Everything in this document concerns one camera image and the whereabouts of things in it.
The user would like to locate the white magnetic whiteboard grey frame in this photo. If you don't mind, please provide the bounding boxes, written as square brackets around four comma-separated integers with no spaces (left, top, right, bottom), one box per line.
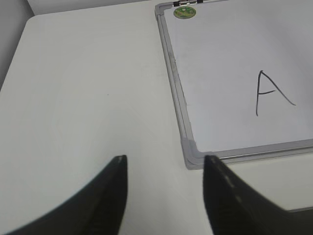
[155,0,313,169]

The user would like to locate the round green magnet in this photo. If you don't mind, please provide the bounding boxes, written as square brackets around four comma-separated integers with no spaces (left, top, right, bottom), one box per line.
[174,6,196,19]

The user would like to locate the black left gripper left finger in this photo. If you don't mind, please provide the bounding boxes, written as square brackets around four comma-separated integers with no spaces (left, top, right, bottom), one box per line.
[11,155,128,235]

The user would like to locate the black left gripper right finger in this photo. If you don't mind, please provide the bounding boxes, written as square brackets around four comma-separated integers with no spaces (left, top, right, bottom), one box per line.
[203,155,313,235]

